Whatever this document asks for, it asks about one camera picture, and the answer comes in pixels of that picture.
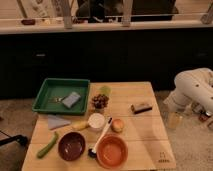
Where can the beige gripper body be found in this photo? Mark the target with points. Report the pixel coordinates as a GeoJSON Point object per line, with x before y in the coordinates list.
{"type": "Point", "coordinates": [174, 118]}

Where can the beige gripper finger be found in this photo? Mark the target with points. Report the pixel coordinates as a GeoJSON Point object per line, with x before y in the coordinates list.
{"type": "Point", "coordinates": [178, 126]}
{"type": "Point", "coordinates": [170, 127]}

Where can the brown block eraser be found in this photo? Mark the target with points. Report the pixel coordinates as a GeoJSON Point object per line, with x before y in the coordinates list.
{"type": "Point", "coordinates": [139, 108]}

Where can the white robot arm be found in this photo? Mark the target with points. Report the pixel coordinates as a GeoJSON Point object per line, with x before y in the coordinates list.
{"type": "Point", "coordinates": [194, 88]}

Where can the orange bowl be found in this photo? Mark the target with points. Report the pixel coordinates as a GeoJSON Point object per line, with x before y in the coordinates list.
{"type": "Point", "coordinates": [112, 152]}

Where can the purple bowl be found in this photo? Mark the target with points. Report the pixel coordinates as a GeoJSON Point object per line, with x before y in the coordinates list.
{"type": "Point", "coordinates": [71, 146]}

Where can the apple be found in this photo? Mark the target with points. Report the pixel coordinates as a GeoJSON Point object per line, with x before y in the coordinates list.
{"type": "Point", "coordinates": [117, 125]}

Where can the bunch of dark grapes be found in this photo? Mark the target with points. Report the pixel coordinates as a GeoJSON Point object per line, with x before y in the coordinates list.
{"type": "Point", "coordinates": [100, 101]}

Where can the white cup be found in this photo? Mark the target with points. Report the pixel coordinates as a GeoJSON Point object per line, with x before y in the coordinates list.
{"type": "Point", "coordinates": [96, 121]}

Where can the yellow banana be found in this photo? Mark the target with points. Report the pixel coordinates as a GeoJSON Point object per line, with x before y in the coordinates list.
{"type": "Point", "coordinates": [79, 125]}

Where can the grey sponge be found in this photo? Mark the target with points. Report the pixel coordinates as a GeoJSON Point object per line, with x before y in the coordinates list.
{"type": "Point", "coordinates": [71, 99]}

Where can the grey cloth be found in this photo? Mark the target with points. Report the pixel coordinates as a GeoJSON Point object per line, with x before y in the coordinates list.
{"type": "Point", "coordinates": [56, 122]}

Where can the small metal fork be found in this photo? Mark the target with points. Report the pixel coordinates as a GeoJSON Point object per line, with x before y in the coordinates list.
{"type": "Point", "coordinates": [58, 99]}

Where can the green plastic tray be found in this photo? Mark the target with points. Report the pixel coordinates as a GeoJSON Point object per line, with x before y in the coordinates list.
{"type": "Point", "coordinates": [59, 87]}

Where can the green cucumber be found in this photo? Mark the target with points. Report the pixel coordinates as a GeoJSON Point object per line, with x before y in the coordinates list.
{"type": "Point", "coordinates": [42, 152]}

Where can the black chair leg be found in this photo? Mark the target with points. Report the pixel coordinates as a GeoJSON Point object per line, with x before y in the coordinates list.
{"type": "Point", "coordinates": [20, 139]}

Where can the dark red dish on shelf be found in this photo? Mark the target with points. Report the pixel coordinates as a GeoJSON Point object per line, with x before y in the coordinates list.
{"type": "Point", "coordinates": [28, 22]}

